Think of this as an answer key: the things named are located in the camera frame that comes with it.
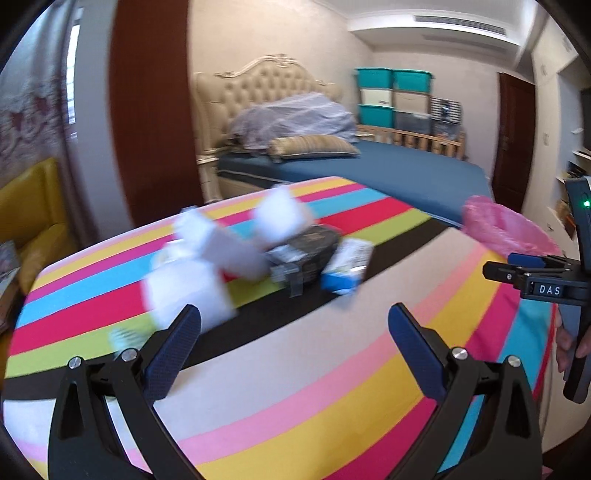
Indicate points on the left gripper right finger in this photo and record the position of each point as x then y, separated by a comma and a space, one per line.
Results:
422, 349

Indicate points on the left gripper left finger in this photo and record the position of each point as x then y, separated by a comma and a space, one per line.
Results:
166, 351

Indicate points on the person's right hand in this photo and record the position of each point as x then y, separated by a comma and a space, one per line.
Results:
565, 341

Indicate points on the white foam block piece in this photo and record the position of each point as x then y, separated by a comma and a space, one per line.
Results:
178, 278

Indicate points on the white printed carton box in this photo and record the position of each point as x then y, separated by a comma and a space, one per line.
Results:
347, 267

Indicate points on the striped colourful tablecloth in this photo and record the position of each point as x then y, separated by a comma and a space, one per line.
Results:
307, 387

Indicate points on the pink-white small box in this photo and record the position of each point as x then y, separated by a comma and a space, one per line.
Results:
218, 245

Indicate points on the white built-in wardrobe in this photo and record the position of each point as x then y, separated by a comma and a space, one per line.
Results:
560, 75

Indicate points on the dark brown door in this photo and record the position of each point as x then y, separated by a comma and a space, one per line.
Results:
516, 140

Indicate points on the bed with blue sheet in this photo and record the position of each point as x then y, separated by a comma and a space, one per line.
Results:
433, 183

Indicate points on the black rectangular box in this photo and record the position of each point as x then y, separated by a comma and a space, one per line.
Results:
302, 258

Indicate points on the white foam sheet piece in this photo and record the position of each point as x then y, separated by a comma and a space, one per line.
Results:
280, 216

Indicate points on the black television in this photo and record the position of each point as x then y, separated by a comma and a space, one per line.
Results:
585, 97

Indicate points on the yellow leather armchair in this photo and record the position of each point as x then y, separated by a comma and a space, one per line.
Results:
35, 219

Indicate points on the checkered black white bag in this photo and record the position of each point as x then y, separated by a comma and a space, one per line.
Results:
446, 110

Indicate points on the grey clear storage bin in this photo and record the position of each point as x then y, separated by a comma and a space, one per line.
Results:
413, 122

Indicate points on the beige storage bin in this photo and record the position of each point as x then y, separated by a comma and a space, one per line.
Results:
412, 102

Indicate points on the teal lower storage bin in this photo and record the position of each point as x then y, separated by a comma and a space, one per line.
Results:
376, 115

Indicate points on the teal storage bin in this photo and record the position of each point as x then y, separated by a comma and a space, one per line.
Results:
374, 78
376, 115
418, 81

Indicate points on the striped brown pillow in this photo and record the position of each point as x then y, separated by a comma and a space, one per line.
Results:
310, 146

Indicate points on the teal storage bin right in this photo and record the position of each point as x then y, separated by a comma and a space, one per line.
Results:
418, 81

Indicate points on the grey striped duvet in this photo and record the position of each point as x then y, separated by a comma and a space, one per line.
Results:
299, 115

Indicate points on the dark red wooden panel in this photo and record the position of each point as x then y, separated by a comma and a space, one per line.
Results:
150, 109

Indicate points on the white storage bin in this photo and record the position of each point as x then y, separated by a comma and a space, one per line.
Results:
377, 97

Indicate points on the lace patterned curtain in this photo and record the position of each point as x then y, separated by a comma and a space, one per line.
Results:
33, 93

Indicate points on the beige tufted headboard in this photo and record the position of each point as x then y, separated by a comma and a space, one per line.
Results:
217, 98

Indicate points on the teal storage bin left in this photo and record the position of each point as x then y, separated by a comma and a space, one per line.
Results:
374, 78

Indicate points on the ceiling air vent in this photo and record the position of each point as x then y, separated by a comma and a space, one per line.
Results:
466, 23

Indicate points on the wooden crib rail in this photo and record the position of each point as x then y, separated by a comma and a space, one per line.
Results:
435, 144

